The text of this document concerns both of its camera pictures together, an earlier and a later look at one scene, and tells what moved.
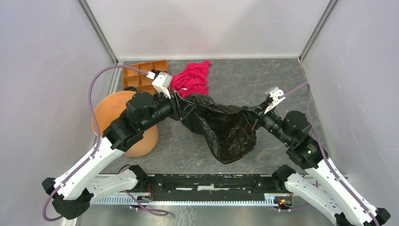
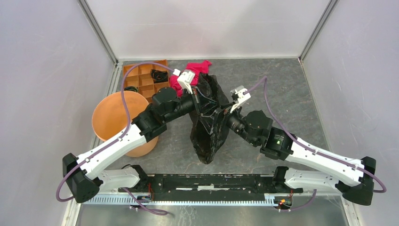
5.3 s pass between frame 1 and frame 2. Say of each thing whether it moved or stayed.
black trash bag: moved
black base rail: stayed
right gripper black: moved
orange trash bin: stayed
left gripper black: moved
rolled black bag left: stayed
